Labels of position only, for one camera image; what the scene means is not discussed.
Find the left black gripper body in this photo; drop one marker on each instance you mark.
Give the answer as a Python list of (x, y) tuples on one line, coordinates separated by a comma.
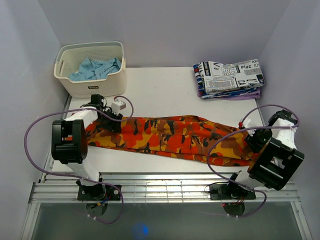
[(108, 124)]

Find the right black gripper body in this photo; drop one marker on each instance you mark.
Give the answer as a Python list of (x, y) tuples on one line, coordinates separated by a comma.
[(259, 138)]

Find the orange camouflage trousers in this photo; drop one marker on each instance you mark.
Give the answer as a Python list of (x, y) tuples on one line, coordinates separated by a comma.
[(186, 137)]

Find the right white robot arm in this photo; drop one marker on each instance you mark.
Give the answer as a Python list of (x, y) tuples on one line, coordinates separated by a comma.
[(277, 157)]

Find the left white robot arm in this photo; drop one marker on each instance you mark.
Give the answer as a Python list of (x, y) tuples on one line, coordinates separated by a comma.
[(69, 145)]

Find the purple folded trousers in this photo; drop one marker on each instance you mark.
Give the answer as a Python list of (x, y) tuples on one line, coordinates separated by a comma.
[(240, 94)]

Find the newspaper print folded trousers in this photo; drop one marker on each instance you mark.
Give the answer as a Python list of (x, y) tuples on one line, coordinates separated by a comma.
[(218, 77)]

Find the blue patterned folded trousers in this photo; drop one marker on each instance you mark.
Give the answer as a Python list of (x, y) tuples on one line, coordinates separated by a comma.
[(200, 83)]

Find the light blue cloth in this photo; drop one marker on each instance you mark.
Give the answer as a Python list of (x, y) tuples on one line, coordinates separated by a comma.
[(90, 70)]

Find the white perforated plastic basket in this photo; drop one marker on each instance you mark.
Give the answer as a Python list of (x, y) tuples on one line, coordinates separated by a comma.
[(70, 57)]

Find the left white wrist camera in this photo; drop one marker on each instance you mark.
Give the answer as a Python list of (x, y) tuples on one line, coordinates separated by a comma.
[(117, 106)]

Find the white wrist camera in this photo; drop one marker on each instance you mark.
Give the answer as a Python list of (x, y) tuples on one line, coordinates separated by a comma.
[(117, 106), (247, 123)]

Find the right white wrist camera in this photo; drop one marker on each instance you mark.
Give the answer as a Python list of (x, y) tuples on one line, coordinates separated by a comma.
[(247, 123)]

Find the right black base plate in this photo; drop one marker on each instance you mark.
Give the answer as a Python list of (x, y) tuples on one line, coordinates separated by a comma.
[(217, 191)]

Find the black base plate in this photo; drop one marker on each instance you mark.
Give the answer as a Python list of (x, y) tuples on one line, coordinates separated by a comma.
[(98, 192), (217, 191)]

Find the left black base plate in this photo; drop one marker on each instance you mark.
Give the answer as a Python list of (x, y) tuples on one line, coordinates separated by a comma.
[(98, 192)]

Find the aluminium rail frame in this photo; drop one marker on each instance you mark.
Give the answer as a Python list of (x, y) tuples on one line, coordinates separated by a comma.
[(152, 188)]

